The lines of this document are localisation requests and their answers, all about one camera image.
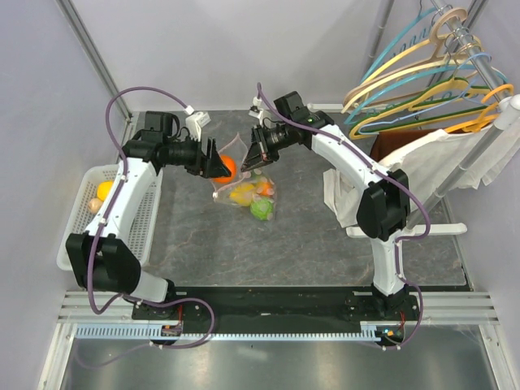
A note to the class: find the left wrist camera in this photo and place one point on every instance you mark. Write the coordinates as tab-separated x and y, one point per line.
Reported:
195	121

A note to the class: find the green custard apple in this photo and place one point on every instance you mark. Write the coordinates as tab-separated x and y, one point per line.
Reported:
262	209

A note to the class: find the brown box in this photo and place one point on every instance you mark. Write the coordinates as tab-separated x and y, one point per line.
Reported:
390	142

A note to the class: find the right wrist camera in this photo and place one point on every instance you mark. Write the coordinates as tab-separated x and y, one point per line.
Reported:
256	111

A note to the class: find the beige wooden hanger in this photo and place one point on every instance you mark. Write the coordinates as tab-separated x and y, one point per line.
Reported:
385	69

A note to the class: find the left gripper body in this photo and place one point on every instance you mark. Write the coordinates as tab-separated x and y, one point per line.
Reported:
195	162

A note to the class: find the white clothes rack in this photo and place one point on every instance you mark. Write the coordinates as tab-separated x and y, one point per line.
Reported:
438	79

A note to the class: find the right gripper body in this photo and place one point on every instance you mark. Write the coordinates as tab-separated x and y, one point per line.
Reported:
271	140

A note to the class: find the orange hanger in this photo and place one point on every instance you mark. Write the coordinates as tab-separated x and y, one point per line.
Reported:
485	115

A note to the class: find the clear zip top bag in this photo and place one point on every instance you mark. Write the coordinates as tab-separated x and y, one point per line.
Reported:
237	150

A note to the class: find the teal hanger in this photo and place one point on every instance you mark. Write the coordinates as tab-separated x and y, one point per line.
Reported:
450	64

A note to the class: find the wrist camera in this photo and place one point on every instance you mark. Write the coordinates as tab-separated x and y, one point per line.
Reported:
256	111
195	121

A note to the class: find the yellow hanger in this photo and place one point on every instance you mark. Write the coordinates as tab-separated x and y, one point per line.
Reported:
460	83

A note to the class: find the light blue hanger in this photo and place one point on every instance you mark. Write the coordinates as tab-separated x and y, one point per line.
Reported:
395	122

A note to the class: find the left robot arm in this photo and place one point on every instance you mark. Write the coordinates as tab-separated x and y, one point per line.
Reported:
100	257

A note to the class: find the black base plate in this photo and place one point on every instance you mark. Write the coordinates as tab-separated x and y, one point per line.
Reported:
283	310

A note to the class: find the yellow lemon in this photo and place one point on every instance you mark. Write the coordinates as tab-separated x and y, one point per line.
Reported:
103	190

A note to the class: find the green hanger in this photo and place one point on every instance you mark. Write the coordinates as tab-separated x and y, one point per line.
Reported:
453	110

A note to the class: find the aluminium frame post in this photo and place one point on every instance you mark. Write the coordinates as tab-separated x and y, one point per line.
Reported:
87	43

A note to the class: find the white cloth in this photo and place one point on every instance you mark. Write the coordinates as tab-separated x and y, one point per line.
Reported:
343	199

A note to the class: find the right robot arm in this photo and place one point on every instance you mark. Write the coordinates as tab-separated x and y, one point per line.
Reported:
384	203

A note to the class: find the yellow pear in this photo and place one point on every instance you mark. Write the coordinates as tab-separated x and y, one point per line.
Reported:
243	194

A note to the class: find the white plastic basket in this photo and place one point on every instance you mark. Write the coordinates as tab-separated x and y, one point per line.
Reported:
142	228

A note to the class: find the white cable duct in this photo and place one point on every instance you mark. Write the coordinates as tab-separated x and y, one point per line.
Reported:
158	332

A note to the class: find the orange green mango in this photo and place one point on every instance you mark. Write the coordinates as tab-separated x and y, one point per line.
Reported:
265	188

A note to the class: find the orange fruit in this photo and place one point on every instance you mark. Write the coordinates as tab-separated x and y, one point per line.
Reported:
230	164

